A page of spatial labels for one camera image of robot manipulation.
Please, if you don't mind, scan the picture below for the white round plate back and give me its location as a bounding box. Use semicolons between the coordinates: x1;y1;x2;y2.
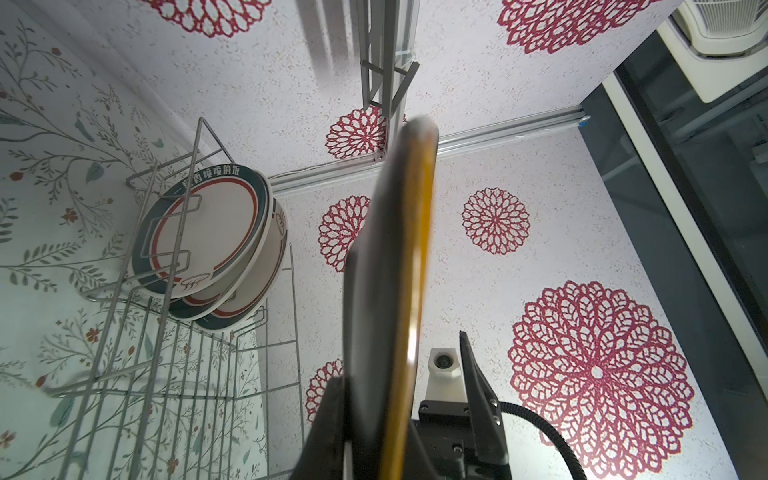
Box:
169;200;288;332

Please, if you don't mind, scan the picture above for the white round plate front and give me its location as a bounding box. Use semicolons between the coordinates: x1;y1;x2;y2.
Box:
129;163;272;299

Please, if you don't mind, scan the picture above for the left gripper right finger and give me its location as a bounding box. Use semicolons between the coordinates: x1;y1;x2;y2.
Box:
403;420;440;480

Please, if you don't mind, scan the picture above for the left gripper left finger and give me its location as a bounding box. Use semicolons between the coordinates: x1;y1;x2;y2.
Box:
290;377;346;480

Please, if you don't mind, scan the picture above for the air conditioner unit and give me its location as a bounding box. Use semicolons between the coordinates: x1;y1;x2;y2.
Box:
657;0;767;103

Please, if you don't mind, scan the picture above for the grey wall shelf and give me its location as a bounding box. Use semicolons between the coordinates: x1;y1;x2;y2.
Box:
351;0;420;150

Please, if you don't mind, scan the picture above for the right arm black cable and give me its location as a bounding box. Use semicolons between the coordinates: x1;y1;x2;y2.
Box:
499;400;589;480

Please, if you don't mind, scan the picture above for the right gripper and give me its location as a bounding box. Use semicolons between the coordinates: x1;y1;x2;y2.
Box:
416;331;512;479

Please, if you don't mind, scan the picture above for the wire dish rack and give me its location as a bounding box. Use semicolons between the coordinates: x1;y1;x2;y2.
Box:
44;119;305;479

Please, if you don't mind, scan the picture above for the white round plate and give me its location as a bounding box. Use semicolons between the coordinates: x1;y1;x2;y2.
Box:
129;163;272;299
169;200;288;332

